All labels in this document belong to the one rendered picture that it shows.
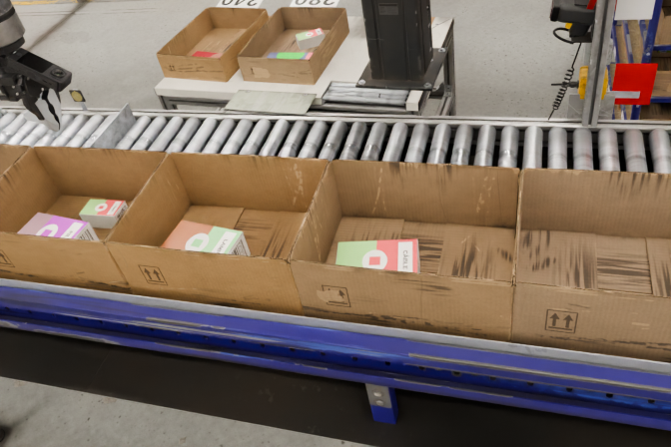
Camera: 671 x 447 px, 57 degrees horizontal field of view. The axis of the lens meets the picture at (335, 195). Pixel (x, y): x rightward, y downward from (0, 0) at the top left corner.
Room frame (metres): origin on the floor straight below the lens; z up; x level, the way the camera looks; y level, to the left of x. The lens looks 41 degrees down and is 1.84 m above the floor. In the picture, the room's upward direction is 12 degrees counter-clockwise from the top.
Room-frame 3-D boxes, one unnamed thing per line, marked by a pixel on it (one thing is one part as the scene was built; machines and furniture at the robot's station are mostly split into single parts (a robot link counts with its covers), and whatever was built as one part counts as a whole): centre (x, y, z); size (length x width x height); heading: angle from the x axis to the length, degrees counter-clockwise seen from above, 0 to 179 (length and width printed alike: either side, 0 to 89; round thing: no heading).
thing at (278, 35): (2.08, 0.03, 0.80); 0.38 x 0.28 x 0.10; 152
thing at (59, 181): (1.13, 0.59, 0.96); 0.39 x 0.29 x 0.17; 67
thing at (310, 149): (1.41, 0.09, 0.72); 0.52 x 0.05 x 0.05; 157
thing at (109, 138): (1.68, 0.72, 0.76); 0.46 x 0.01 x 0.09; 157
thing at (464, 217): (0.82, -0.13, 0.96); 0.39 x 0.29 x 0.17; 67
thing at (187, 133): (1.59, 0.51, 0.72); 0.52 x 0.05 x 0.05; 157
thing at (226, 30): (2.23, 0.33, 0.80); 0.38 x 0.28 x 0.10; 150
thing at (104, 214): (1.19, 0.56, 0.91); 0.10 x 0.06 x 0.05; 69
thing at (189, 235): (0.96, 0.31, 0.92); 0.16 x 0.11 x 0.07; 60
